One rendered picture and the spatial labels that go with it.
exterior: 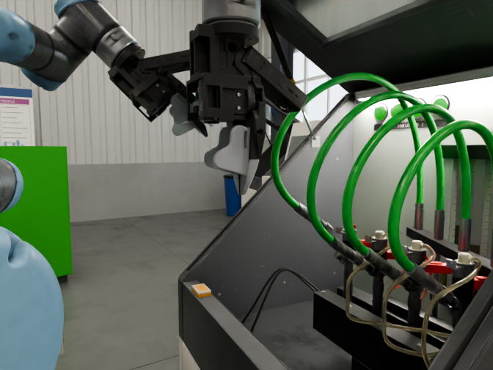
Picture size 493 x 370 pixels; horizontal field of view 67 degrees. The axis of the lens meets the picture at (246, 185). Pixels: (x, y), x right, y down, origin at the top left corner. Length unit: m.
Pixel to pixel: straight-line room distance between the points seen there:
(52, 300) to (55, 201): 3.67
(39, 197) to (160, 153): 3.92
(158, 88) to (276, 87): 0.29
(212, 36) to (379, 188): 0.75
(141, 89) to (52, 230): 3.23
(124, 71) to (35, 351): 0.63
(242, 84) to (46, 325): 0.36
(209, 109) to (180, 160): 7.05
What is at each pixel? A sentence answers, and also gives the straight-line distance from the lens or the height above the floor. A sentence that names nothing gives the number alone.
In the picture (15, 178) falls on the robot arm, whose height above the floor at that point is 1.22.
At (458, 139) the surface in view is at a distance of 0.72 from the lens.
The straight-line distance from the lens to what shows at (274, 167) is 0.66.
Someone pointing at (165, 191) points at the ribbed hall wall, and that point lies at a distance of 7.42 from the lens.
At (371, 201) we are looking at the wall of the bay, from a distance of 1.13.
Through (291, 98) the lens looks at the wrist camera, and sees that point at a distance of 0.52.
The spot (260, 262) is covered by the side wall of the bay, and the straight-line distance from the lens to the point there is 1.05.
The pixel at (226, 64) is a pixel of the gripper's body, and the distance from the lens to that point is 0.49.
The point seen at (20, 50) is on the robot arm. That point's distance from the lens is 0.69.
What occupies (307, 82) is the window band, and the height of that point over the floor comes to 2.46.
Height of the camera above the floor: 1.28
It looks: 6 degrees down
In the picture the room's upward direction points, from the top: straight up
